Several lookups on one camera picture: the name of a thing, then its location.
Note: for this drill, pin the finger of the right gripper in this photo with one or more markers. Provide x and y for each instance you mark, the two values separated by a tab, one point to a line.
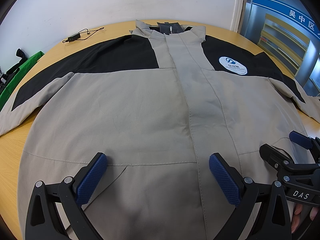
276	159
308	143

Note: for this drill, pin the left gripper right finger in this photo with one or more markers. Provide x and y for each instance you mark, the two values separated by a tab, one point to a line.
273	219

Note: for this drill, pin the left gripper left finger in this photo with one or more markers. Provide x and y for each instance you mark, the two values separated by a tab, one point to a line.
43	220

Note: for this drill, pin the beige and black jacket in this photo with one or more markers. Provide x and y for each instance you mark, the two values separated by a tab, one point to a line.
158	105

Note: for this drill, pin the person's right hand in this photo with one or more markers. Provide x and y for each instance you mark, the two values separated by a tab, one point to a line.
297	215

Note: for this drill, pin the blue door sign banner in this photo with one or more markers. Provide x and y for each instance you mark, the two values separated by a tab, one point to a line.
291	13

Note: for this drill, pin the green cloth covered table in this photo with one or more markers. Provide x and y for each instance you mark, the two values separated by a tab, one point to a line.
12	77

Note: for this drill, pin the black power adapter with cable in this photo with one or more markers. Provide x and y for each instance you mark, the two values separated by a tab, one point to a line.
82	35

